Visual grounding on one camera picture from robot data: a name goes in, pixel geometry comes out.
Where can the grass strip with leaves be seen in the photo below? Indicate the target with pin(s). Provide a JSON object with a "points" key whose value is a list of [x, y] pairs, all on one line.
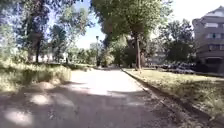
{"points": [[196, 88]]}

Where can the street lamp pole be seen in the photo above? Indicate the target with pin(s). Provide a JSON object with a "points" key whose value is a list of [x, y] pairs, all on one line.
{"points": [[97, 50]]}

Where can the grey multi-storey building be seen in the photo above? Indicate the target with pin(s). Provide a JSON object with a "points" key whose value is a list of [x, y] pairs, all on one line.
{"points": [[210, 40]]}

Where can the grey brown paved path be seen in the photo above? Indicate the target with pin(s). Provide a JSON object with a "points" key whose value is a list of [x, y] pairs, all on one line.
{"points": [[100, 100]]}

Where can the row of parked cars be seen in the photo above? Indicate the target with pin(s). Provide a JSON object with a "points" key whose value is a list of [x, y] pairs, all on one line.
{"points": [[180, 68]]}

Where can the dark kerb strip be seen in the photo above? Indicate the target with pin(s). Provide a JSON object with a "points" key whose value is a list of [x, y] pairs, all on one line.
{"points": [[166, 96]]}

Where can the tall leafy tree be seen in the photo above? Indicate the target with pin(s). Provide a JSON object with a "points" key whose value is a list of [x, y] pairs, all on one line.
{"points": [[138, 55]]}

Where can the tall dry grass verge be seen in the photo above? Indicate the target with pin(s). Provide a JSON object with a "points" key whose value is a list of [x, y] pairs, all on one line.
{"points": [[23, 75]]}

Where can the dark green tree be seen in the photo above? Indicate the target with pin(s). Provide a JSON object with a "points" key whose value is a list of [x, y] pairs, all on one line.
{"points": [[178, 43]]}

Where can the row of trees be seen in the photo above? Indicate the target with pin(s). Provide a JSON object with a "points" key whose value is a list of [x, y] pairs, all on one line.
{"points": [[36, 36]]}

